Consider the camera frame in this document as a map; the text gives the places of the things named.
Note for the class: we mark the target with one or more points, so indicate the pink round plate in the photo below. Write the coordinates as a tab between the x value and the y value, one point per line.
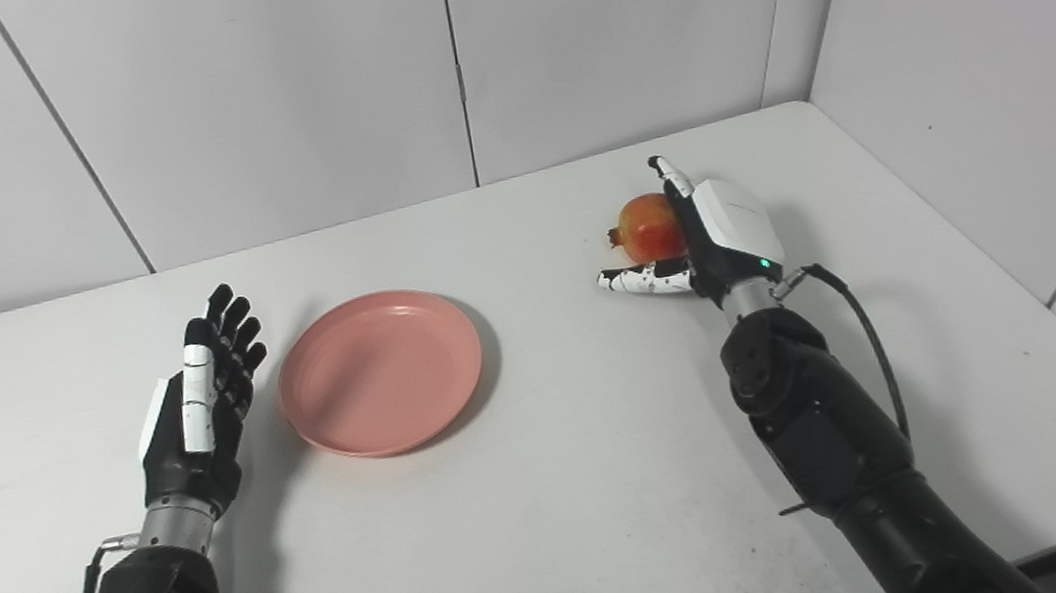
382	375

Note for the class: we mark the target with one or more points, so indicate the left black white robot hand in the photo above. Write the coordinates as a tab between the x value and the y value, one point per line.
181	465

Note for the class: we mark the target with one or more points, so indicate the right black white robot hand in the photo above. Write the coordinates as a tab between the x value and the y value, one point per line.
732	231

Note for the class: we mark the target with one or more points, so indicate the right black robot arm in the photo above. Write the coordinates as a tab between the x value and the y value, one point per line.
838	440

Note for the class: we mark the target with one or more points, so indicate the red pomegranate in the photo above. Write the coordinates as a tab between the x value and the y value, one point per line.
650	226

